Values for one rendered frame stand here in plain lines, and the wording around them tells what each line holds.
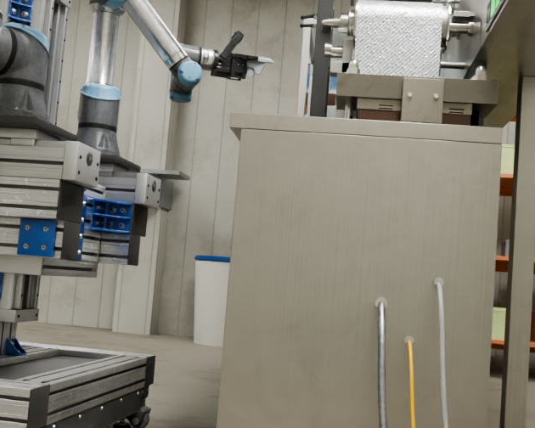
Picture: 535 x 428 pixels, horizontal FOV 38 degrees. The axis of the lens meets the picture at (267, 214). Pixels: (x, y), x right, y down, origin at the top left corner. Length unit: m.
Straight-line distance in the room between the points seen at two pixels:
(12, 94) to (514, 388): 1.54
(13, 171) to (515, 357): 1.43
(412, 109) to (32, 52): 0.93
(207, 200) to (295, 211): 4.27
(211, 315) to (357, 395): 3.63
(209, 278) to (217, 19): 2.20
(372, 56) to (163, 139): 4.01
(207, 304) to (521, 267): 3.45
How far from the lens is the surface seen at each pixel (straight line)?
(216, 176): 6.13
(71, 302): 6.44
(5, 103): 1.90
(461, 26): 2.30
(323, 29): 2.58
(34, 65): 1.94
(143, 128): 6.15
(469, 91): 1.99
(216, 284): 5.41
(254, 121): 1.91
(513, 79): 2.42
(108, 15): 2.60
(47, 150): 1.84
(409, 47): 2.22
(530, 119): 2.35
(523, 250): 2.30
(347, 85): 1.98
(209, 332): 5.45
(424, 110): 1.95
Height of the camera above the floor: 0.50
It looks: 5 degrees up
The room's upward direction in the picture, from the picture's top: 5 degrees clockwise
